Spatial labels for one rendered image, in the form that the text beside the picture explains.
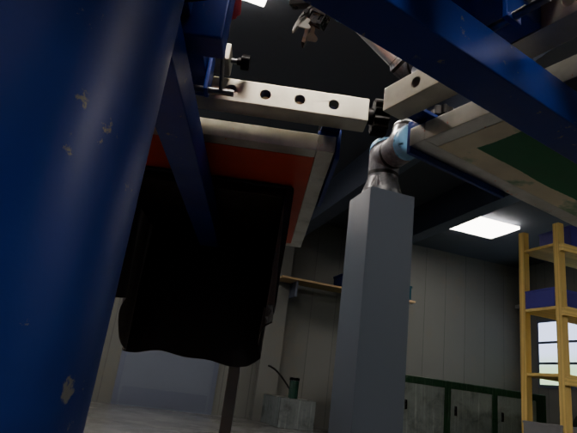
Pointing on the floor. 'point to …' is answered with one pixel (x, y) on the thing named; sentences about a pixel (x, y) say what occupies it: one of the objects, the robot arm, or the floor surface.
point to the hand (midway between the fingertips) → (295, 40)
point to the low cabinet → (464, 407)
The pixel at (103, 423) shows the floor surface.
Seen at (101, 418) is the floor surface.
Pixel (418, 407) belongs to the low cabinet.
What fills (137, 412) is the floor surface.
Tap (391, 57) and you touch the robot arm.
